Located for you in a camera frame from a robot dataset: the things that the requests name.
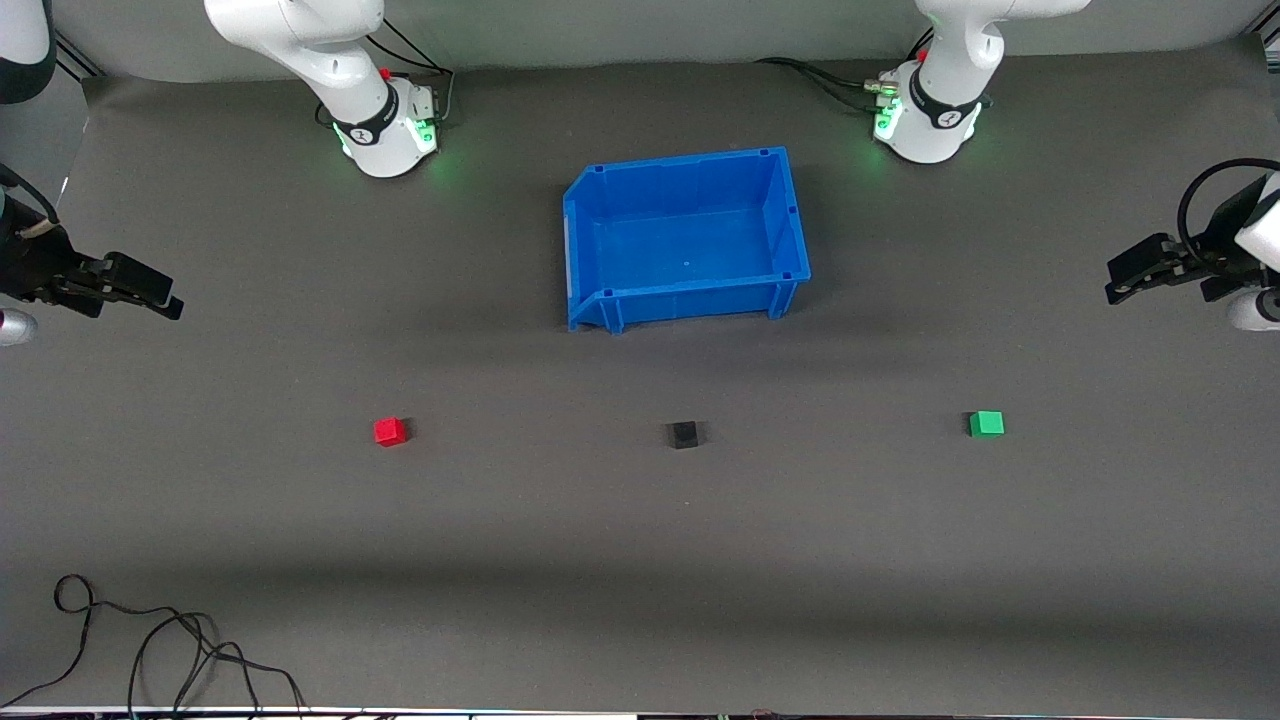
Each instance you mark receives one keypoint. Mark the blue plastic storage bin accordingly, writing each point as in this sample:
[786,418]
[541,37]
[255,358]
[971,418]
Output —
[690,240]

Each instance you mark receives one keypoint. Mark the small green cube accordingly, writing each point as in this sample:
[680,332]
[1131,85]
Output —
[986,424]

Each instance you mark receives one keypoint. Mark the small black cube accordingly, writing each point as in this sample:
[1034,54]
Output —
[683,435]

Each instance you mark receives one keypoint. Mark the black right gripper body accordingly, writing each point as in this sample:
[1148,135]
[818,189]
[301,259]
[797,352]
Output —
[32,268]

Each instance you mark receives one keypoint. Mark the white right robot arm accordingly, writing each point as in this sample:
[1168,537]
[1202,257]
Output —
[340,60]

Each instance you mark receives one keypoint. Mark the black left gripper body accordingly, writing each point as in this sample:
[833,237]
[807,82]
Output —
[1212,256]

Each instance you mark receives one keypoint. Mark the dark gray table mat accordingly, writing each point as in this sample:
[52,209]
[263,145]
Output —
[640,560]

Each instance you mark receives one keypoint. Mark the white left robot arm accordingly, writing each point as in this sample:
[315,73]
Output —
[950,70]

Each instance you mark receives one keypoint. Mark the small red cube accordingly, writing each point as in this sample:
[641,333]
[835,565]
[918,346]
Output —
[390,432]

